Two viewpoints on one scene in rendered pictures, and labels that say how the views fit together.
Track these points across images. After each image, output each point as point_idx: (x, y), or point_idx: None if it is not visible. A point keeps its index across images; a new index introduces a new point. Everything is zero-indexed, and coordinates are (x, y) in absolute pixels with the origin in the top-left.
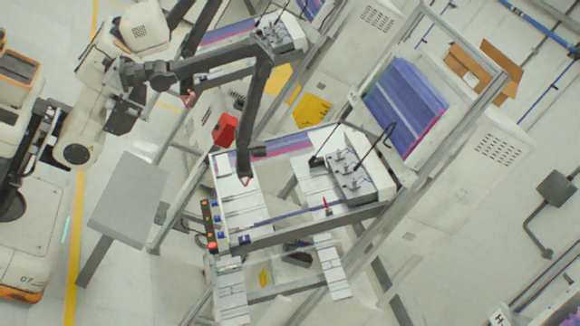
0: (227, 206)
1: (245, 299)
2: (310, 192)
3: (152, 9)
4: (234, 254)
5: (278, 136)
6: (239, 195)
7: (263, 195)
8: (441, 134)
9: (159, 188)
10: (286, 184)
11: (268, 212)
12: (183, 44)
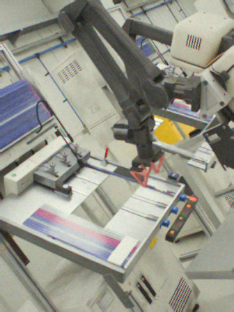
0: (159, 213)
1: (203, 143)
2: (94, 182)
3: (194, 14)
4: (185, 180)
5: (46, 237)
6: (141, 215)
7: (79, 301)
8: (36, 88)
9: (209, 242)
10: (44, 300)
11: (95, 280)
12: (140, 107)
